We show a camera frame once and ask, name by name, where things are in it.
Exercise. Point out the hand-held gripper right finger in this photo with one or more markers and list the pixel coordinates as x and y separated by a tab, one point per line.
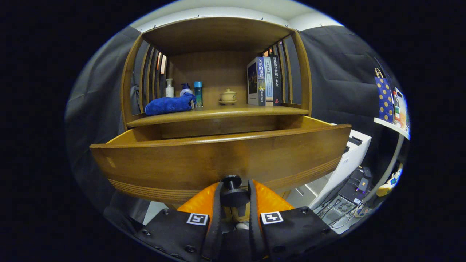
295	233

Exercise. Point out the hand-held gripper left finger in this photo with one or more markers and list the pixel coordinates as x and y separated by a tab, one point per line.
174	233

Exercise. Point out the wooden drawer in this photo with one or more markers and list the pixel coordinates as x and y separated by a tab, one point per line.
218	160

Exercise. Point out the wooden countertop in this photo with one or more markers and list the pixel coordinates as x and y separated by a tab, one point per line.
233	111

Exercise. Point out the black computer case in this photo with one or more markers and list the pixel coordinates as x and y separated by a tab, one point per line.
349	193

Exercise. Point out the white box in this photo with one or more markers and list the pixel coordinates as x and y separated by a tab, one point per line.
349	160

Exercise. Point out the blue towel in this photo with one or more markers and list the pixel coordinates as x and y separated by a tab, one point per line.
169	104

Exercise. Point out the teal bottle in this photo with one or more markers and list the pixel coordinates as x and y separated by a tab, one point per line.
198	94

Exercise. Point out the white pump bottle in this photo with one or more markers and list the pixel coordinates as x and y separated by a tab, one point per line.
169	91

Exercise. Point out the white side table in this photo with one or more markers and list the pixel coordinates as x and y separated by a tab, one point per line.
391	127

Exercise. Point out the white lotion bottle blue cap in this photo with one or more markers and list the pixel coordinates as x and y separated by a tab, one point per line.
185	90

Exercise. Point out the beige lidded teacup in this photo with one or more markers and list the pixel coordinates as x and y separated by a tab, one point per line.
228	96

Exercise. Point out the black spine book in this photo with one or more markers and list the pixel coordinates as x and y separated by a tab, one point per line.
276	80

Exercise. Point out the light spine book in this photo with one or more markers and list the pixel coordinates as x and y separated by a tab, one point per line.
268	80

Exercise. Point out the blue spine book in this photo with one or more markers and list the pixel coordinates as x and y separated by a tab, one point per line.
255	82

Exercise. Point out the red label water bottle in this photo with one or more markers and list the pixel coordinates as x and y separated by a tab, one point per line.
396	109

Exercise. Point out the blue polka dot gift bag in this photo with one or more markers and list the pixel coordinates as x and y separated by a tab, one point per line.
385	98

